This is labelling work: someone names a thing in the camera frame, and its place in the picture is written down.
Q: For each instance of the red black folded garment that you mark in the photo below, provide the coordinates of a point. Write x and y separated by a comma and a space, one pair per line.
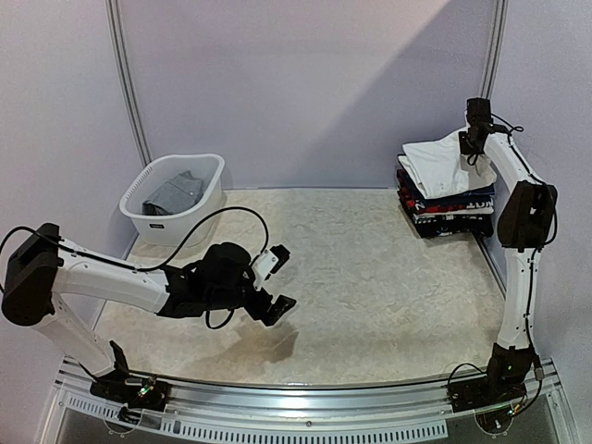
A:
406, 188

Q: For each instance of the grey folded garment in basket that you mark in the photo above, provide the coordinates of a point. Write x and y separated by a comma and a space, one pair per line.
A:
175, 196

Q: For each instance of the white folded garment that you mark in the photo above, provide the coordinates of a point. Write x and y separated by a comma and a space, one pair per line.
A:
449, 215

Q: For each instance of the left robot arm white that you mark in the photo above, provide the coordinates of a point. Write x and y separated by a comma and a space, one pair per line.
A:
47, 268

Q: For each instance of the wall aluminium profile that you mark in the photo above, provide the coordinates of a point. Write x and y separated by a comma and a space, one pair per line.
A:
115, 22
492, 59

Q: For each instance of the right wall aluminium profile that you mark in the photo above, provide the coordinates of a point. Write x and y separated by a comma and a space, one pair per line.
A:
492, 59

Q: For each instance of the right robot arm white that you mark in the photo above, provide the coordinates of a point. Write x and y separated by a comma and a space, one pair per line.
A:
523, 231

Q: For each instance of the white cloth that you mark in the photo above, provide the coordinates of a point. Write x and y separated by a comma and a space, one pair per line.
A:
438, 169

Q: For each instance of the aluminium front rail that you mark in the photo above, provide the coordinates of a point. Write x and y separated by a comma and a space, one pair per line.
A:
414, 411

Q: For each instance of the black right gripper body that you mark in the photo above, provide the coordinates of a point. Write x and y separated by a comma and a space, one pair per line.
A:
472, 143

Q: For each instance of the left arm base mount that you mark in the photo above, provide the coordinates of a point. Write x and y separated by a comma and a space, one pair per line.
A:
133, 393

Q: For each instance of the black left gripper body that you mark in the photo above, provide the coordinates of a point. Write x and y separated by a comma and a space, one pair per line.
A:
227, 299

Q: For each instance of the white plastic laundry basket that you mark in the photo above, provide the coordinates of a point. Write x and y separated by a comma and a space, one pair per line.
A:
170, 231

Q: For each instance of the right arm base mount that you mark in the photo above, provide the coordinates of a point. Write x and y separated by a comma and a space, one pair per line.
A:
508, 387

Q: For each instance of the left wall aluminium profile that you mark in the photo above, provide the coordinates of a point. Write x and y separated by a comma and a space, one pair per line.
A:
115, 22

